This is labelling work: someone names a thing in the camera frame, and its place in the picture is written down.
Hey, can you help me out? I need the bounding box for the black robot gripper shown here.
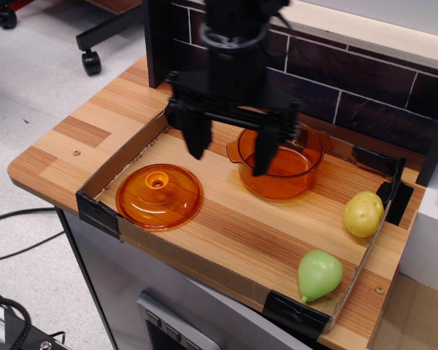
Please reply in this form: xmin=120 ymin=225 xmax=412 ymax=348
xmin=166 ymin=39 xmax=300 ymax=176

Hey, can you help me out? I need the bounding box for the orange transparent pot lid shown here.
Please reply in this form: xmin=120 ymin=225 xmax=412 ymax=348
xmin=115 ymin=163 xmax=204 ymax=231

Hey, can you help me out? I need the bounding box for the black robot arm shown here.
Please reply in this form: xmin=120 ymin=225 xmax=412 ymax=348
xmin=166 ymin=1 xmax=300 ymax=176

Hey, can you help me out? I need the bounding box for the orange transparent plastic pot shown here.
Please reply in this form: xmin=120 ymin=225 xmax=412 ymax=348
xmin=226 ymin=125 xmax=333 ymax=201

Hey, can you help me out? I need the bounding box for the dark brick backsplash panel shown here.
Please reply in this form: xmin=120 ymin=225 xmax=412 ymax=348
xmin=142 ymin=1 xmax=438 ymax=186

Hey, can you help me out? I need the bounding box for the yellow plastic potato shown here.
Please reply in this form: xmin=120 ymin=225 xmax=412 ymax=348
xmin=343 ymin=191 xmax=384 ymax=238

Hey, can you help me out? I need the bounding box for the cardboard fence with black tape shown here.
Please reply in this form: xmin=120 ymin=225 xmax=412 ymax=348
xmin=75 ymin=82 xmax=415 ymax=335

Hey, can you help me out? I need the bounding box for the green plastic pear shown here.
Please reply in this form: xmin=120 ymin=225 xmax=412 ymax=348
xmin=298 ymin=250 xmax=343 ymax=303

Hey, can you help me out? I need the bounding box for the grey toy oven front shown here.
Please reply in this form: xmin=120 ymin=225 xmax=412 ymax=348
xmin=137 ymin=291 xmax=222 ymax=349

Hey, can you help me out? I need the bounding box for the black chair base with casters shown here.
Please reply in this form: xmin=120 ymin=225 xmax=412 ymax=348
xmin=0 ymin=0 xmax=145 ymax=77

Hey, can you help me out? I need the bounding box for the black floor cable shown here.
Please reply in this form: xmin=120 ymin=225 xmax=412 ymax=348
xmin=0 ymin=206 xmax=66 ymax=265

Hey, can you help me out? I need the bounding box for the black braided cable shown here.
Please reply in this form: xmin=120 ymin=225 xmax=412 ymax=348
xmin=0 ymin=287 xmax=66 ymax=350

